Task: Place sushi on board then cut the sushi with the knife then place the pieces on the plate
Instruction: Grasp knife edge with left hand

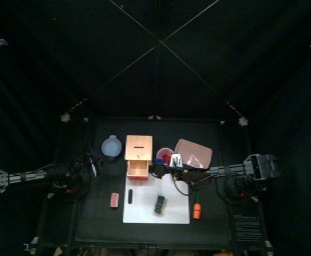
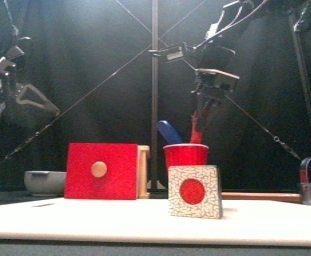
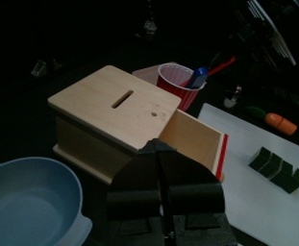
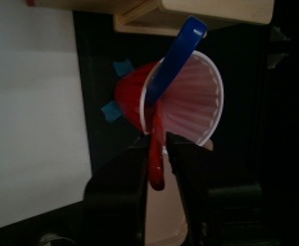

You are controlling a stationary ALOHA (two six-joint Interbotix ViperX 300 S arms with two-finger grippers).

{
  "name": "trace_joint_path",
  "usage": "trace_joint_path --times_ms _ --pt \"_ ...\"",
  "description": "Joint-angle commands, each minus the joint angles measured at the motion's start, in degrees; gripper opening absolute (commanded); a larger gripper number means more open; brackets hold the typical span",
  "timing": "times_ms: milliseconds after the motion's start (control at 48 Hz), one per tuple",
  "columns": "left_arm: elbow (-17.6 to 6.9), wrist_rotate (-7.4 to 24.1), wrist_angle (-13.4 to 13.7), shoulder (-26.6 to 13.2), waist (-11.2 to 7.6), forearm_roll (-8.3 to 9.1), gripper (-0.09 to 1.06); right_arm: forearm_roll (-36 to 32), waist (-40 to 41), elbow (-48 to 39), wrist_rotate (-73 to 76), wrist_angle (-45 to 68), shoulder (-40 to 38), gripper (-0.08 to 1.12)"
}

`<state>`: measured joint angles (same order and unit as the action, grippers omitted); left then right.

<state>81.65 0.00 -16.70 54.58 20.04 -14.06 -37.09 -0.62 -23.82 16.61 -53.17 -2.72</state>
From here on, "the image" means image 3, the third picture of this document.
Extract wooden box with slot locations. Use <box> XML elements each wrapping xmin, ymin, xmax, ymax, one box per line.
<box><xmin>47</xmin><ymin>64</ymin><xmax>183</xmax><ymax>185</ymax></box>

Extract white wire rack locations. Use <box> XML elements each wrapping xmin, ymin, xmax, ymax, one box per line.
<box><xmin>246</xmin><ymin>0</ymin><xmax>299</xmax><ymax>66</ymax></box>

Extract orange toy carrot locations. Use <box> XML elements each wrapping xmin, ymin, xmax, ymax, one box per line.
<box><xmin>246</xmin><ymin>106</ymin><xmax>299</xmax><ymax>136</ymax></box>

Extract red plastic cup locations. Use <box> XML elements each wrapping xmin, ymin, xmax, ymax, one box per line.
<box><xmin>155</xmin><ymin>62</ymin><xmax>207</xmax><ymax>112</ymax></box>

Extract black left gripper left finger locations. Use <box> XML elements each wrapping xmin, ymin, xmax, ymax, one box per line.
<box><xmin>105</xmin><ymin>138</ymin><xmax>166</xmax><ymax>246</ymax></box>

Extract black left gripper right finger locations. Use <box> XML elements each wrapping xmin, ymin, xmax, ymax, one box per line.
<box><xmin>156</xmin><ymin>140</ymin><xmax>239</xmax><ymax>246</ymax></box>

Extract small grey bracket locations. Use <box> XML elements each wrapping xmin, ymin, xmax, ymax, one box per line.
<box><xmin>29</xmin><ymin>59</ymin><xmax>49</xmax><ymax>78</ymax></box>

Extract wooden drawer with red front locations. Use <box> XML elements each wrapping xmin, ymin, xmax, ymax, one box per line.
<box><xmin>158</xmin><ymin>109</ymin><xmax>230</xmax><ymax>183</ymax></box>

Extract metal spoon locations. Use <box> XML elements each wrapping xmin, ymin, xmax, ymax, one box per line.
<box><xmin>222</xmin><ymin>84</ymin><xmax>244</xmax><ymax>110</ymax></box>

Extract dark green sushi piece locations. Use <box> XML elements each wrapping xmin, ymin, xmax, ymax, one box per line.
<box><xmin>268</xmin><ymin>160</ymin><xmax>295</xmax><ymax>186</ymax></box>
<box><xmin>279</xmin><ymin>167</ymin><xmax>299</xmax><ymax>195</ymax></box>
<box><xmin>258</xmin><ymin>152</ymin><xmax>283</xmax><ymax>179</ymax></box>
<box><xmin>248</xmin><ymin>146</ymin><xmax>272</xmax><ymax>172</ymax></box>

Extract white cutting board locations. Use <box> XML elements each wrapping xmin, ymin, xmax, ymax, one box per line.
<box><xmin>196</xmin><ymin>102</ymin><xmax>299</xmax><ymax>246</ymax></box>

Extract blue handled tool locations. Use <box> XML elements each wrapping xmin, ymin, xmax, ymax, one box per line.
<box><xmin>184</xmin><ymin>66</ymin><xmax>210</xmax><ymax>89</ymax></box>

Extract light blue plastic bowl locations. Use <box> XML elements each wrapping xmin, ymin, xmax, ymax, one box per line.
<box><xmin>0</xmin><ymin>156</ymin><xmax>93</xmax><ymax>246</ymax></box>

